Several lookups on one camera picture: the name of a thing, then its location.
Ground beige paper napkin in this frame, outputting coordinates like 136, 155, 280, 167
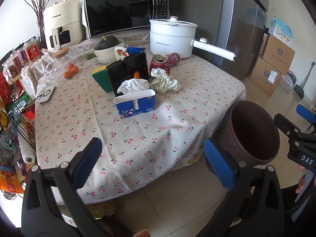
150, 68, 182, 95

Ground red milk drink can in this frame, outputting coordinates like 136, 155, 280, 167
167, 53, 181, 67

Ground yellow green sponge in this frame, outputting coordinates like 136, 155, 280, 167
92, 64, 113, 93

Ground crushed red soda can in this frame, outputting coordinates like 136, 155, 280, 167
150, 54, 170, 75

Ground black plastic food tray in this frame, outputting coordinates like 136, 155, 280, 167
106, 53, 150, 97

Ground orange peel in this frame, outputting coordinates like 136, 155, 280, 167
134, 71, 140, 79

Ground nut snack wrapper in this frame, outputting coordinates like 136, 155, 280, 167
115, 47, 129, 60

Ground blue biscuit box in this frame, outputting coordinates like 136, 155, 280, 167
126, 47, 146, 55

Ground white tissue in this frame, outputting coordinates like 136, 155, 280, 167
117, 78, 150, 95

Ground brown plastic trash bin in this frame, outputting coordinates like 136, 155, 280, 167
212, 100, 280, 169

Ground person's right hand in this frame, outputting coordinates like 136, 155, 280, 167
296, 165, 306, 194

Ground lower cardboard box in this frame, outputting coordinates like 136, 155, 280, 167
250, 57, 282, 96

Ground cardboard box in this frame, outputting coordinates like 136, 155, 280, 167
261, 34, 295, 75
250, 57, 282, 96

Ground white paper towel roll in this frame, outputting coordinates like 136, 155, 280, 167
18, 134, 36, 164

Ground upper cardboard box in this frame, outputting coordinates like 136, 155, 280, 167
261, 34, 295, 75

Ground blue white carton box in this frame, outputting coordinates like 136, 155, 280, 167
268, 16, 293, 46

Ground grey steel refrigerator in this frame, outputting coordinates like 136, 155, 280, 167
169, 0, 269, 80

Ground orange tangerine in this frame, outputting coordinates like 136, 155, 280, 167
71, 66, 79, 74
63, 71, 73, 79
67, 63, 74, 71

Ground cherry print tablecloth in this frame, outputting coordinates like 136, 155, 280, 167
23, 40, 246, 204

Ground glass jar with wooden lid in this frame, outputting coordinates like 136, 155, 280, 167
46, 47, 80, 82

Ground white electric cooking pot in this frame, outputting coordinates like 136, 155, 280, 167
150, 16, 236, 61

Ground stacked white plates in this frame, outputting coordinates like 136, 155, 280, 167
94, 47, 116, 64

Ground red label jar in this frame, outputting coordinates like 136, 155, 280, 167
24, 38, 41, 62

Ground dark green pumpkin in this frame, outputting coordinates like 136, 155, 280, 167
98, 36, 119, 50

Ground cream air fryer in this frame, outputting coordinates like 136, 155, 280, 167
43, 0, 85, 50

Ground black microwave oven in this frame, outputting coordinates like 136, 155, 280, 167
83, 0, 169, 38

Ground dried branches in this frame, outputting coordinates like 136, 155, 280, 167
23, 0, 50, 49

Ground dustpan with handle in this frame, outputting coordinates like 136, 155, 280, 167
294, 62, 315, 99

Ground black wire rack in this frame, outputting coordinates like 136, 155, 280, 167
1, 82, 35, 154

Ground white wireless charger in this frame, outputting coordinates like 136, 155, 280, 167
39, 86, 56, 104

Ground cream handled baking dish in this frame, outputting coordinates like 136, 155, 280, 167
86, 39, 125, 60

